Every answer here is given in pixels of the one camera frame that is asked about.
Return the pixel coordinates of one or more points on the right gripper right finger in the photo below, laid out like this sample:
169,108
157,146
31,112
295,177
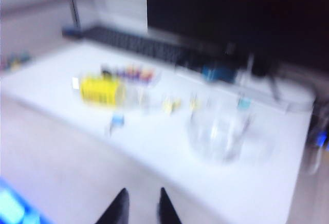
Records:
167,208

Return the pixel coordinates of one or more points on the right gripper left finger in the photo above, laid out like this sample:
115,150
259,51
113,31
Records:
117,208

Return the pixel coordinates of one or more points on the round transparent plastic box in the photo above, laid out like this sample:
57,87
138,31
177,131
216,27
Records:
221,131

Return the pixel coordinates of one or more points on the yellow binder clip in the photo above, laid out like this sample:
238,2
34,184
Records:
194,103
171,105

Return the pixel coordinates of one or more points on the white robot base platform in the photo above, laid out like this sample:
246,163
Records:
15,206

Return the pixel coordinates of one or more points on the white raised desk board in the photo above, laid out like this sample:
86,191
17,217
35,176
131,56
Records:
159,144

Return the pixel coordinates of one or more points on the blue binder clip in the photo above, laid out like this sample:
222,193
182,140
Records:
117,120

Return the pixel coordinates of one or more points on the clear bottle yellow label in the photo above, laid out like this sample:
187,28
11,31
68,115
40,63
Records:
102,91

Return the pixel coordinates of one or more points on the clear case coloured items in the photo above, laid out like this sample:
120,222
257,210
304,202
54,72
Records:
133,75

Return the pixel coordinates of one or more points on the blue computer mouse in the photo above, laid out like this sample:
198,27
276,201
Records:
218,73

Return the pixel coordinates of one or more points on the silver monitor stand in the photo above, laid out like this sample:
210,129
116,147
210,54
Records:
250,67

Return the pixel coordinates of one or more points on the black keyboard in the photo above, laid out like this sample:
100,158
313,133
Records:
141,44

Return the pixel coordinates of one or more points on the black AOC monitor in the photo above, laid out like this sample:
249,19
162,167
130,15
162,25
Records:
231,10

